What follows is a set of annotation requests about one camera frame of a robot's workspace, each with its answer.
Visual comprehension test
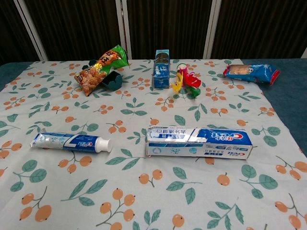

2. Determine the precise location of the blue cookie box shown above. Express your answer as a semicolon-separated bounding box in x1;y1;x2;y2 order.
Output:
152;49;171;90

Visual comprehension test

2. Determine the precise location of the white blue toothpaste tube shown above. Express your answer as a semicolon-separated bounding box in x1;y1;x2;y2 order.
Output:
30;132;113;153

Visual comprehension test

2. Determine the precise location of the fruit and leaf print tablecloth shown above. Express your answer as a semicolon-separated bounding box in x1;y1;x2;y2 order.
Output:
0;58;307;230

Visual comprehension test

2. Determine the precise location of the white partition frame post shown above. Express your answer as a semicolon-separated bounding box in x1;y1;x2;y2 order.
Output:
202;0;222;59
13;0;49;61
115;0;132;59

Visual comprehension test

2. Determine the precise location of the dark green plastic holder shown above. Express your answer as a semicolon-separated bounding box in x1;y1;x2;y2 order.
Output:
83;59;123;92

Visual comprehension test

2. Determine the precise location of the white blue toothpaste box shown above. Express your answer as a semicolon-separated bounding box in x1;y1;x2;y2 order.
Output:
145;125;254;161

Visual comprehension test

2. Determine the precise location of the blue cracker packet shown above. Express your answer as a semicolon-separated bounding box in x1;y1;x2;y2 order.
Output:
223;63;281;86

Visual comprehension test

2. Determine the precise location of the colourful feather shuttlecock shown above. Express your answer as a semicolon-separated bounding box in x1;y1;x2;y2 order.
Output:
170;62;202;99

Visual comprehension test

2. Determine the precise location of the black pleated partition panel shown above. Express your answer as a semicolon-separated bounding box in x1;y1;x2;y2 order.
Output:
0;0;40;65
24;0;120;61
211;0;307;59
126;0;213;59

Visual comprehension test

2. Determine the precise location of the green orange snack bag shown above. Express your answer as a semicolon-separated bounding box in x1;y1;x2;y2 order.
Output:
73;44;130;97

